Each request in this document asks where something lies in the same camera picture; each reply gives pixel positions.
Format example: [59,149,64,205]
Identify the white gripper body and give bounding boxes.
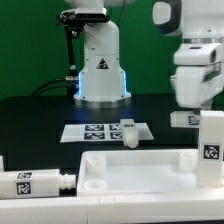
[171,63,224,108]

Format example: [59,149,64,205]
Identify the white desk top tray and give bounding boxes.
[77,149,224,200]

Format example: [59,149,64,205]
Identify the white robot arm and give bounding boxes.
[59,0,224,108]

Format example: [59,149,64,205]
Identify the white marker sheet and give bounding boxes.
[60,123,154,143]

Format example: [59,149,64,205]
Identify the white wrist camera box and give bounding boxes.
[174,43,224,66]

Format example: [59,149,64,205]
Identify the white L-shaped obstacle wall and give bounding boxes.
[0,155,224,224]

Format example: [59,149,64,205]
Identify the black cables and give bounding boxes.
[31,77,78,98]

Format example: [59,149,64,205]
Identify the black camera on stand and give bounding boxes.
[56,8,110,96]

